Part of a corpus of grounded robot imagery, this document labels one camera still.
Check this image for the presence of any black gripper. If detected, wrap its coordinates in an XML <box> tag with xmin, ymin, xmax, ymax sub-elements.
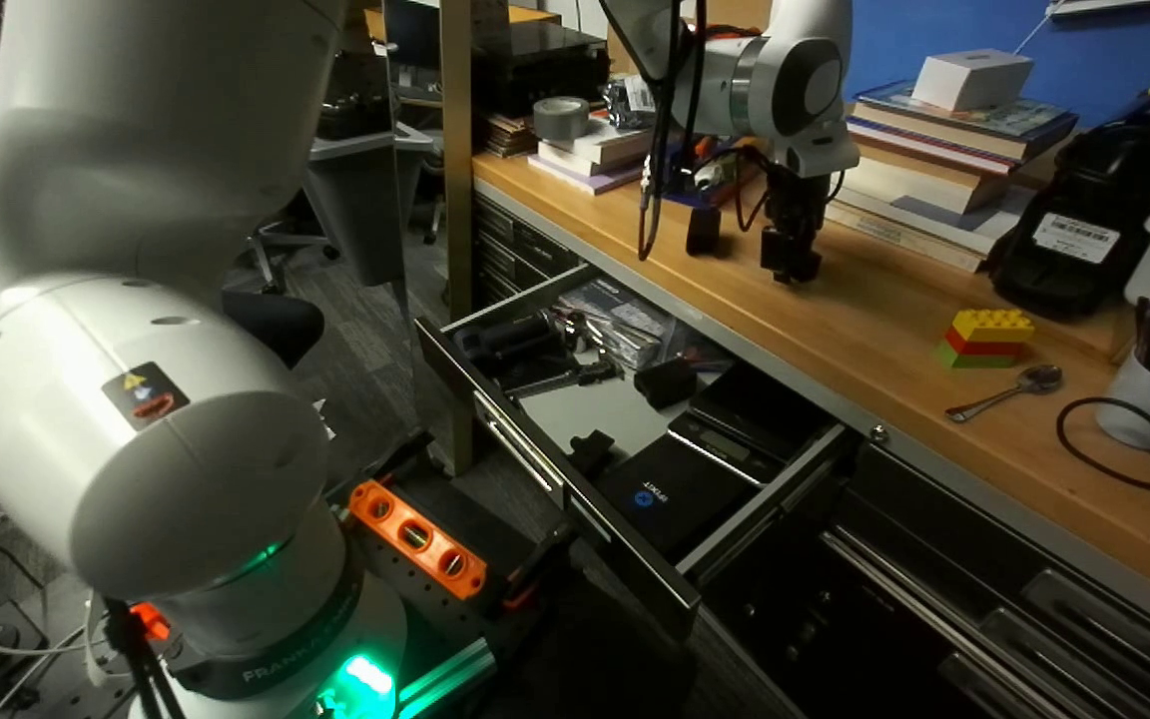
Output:
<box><xmin>758</xmin><ymin>165</ymin><xmax>831</xmax><ymax>282</ymax></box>

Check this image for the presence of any tall black block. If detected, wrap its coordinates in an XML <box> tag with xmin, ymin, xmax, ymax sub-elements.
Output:
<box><xmin>685</xmin><ymin>205</ymin><xmax>724</xmax><ymax>257</ymax></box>

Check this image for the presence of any grey metal drawer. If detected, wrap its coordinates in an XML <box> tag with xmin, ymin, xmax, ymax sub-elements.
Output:
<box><xmin>418</xmin><ymin>264</ymin><xmax>851</xmax><ymax>627</ymax></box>

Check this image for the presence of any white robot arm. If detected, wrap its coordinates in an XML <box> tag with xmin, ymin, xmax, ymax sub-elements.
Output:
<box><xmin>0</xmin><ymin>0</ymin><xmax>407</xmax><ymax>719</ymax></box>

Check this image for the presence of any stack of books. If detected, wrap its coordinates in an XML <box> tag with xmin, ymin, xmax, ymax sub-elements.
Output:
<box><xmin>831</xmin><ymin>47</ymin><xmax>1078</xmax><ymax>268</ymax></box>

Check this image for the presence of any yellow red green lego stack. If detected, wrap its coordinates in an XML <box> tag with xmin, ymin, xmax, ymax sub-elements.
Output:
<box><xmin>942</xmin><ymin>306</ymin><xmax>1032</xmax><ymax>369</ymax></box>

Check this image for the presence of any black digital scale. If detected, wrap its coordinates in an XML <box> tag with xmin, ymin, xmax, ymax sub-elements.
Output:
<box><xmin>593</xmin><ymin>437</ymin><xmax>753</xmax><ymax>562</ymax></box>

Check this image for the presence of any black label printer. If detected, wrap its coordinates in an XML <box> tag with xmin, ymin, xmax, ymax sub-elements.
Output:
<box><xmin>977</xmin><ymin>96</ymin><xmax>1150</xmax><ymax>321</ymax></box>

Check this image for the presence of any grey trash bin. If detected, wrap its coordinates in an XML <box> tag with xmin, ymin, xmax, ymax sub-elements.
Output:
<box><xmin>304</xmin><ymin>124</ymin><xmax>439</xmax><ymax>288</ymax></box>

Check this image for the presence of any orange spirit level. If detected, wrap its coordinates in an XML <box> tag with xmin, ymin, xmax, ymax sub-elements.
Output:
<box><xmin>346</xmin><ymin>480</ymin><xmax>485</xmax><ymax>603</ymax></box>

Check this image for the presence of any black cable loop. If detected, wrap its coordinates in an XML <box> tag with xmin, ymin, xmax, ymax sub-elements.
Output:
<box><xmin>1054</xmin><ymin>390</ymin><xmax>1150</xmax><ymax>494</ymax></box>

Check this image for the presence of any wooden post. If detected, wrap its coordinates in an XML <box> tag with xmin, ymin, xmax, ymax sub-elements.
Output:
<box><xmin>436</xmin><ymin>0</ymin><xmax>480</xmax><ymax>474</ymax></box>

